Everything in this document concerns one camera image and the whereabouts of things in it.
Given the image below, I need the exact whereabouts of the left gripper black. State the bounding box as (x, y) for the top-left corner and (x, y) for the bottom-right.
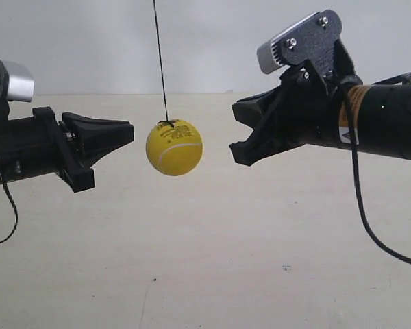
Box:
(0, 107), (134, 193)

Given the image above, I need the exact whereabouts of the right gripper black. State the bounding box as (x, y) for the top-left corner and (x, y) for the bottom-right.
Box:
(229, 61), (346, 167)

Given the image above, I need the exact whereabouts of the yellow tennis ball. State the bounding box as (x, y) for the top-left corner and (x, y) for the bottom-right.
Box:
(145, 119), (203, 176)

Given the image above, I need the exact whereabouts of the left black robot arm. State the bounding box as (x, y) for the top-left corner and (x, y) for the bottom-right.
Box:
(0, 107), (134, 193)

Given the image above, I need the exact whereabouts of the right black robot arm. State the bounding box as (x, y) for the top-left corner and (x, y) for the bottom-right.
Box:
(229, 61), (411, 166)

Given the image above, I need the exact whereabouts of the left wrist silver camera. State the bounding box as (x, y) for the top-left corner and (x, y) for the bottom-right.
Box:
(3, 60), (35, 103)

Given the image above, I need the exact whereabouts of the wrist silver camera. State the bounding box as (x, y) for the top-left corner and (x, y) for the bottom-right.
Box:
(3, 60), (35, 103)
(256, 11), (320, 75)

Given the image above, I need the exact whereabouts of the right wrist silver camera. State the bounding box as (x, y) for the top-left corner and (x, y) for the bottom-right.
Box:
(256, 11), (320, 75)

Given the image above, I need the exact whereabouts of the left black camera cable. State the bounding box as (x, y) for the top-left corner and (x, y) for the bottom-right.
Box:
(0, 173), (18, 246)

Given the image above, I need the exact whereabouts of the black camera cable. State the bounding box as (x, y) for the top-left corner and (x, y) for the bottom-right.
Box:
(0, 173), (18, 246)
(337, 71), (411, 268)

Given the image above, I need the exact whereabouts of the black hanging string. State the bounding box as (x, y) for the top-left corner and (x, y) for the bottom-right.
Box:
(153, 0), (181, 130)

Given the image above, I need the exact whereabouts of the right black camera cable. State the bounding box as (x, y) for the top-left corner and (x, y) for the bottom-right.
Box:
(337, 71), (411, 268)

